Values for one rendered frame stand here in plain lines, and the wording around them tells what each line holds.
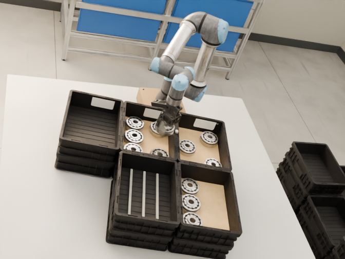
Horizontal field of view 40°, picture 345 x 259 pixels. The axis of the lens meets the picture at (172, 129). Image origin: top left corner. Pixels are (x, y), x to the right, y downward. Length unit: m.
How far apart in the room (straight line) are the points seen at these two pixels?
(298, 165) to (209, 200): 1.14
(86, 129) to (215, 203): 0.79
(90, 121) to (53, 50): 2.03
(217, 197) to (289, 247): 0.48
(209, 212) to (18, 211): 0.91
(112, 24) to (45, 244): 2.51
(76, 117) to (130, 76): 1.90
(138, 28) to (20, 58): 1.07
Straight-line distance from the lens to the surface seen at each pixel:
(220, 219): 2.39
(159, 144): 2.62
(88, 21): 4.27
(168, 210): 2.32
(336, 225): 3.45
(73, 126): 2.58
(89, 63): 4.51
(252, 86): 5.01
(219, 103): 3.32
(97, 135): 2.56
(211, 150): 2.72
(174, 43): 2.48
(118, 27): 4.33
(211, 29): 2.59
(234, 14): 4.51
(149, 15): 4.28
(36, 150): 2.61
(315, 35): 6.20
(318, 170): 3.58
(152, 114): 2.71
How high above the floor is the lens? 2.57
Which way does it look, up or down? 39 degrees down
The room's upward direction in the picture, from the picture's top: 21 degrees clockwise
